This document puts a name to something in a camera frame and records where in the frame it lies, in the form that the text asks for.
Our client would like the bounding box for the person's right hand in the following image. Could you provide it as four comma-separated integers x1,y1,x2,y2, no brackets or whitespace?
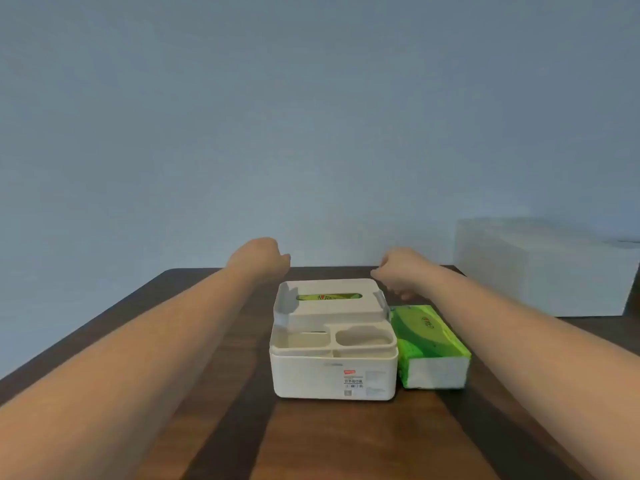
370,247,441,302

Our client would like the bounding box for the person's left hand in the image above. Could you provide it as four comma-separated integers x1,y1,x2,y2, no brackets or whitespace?
223,238,292,282

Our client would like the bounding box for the person's right forearm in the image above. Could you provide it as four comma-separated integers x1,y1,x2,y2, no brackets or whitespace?
412,265,640,480

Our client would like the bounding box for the person's left forearm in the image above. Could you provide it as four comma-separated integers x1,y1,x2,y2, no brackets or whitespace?
0,265,266,480

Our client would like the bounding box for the white tissue organizer box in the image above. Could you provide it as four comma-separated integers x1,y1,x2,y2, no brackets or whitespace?
269,279,400,401

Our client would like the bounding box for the large white box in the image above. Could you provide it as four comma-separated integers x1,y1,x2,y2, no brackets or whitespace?
453,217,640,318

